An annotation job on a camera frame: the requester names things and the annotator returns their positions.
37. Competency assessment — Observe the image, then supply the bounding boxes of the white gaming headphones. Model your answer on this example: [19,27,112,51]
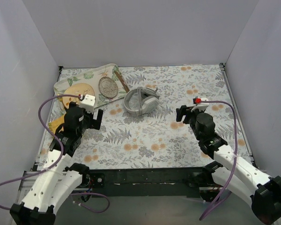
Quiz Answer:
[124,87,160,116]

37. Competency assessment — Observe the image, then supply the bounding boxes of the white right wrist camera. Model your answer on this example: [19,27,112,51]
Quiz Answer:
[191,97,209,112]

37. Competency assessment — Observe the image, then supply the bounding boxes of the yellow woven bamboo basket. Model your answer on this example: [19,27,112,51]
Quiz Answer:
[48,115,64,134]

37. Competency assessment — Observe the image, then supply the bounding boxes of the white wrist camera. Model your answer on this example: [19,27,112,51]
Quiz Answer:
[79,94,96,113]
[191,97,209,112]

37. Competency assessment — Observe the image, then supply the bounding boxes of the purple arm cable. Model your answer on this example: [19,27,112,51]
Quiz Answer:
[0,94,111,213]
[199,99,240,221]

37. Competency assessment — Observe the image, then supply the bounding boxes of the aluminium table edge rail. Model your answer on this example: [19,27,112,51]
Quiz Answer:
[219,63,259,169]

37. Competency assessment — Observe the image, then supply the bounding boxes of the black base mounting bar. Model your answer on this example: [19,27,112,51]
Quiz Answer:
[63,169,233,197]

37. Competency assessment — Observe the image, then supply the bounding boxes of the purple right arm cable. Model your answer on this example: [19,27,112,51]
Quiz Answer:
[199,99,240,221]

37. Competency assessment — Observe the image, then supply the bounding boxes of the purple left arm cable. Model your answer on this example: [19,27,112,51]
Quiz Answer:
[0,94,111,213]

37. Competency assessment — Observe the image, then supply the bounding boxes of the floral patterned tablecloth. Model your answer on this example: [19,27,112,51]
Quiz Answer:
[72,65,251,169]

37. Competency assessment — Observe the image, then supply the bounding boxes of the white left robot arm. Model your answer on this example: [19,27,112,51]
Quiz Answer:
[10,102,104,225]

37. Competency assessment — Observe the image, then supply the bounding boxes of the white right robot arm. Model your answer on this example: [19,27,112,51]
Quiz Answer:
[176,101,281,225]

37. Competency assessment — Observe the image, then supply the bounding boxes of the grey speckled oval dish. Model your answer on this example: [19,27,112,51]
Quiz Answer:
[98,77,118,98]

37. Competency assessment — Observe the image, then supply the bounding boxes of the brown wooden stick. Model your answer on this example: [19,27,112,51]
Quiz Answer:
[114,71,130,93]

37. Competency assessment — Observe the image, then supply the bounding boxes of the round wooden bird plate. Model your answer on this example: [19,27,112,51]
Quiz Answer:
[62,83,95,109]

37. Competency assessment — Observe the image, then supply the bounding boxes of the floral serving tray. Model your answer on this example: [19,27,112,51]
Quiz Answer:
[53,63,128,107]

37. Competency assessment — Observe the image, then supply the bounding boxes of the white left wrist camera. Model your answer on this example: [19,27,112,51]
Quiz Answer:
[79,94,96,113]

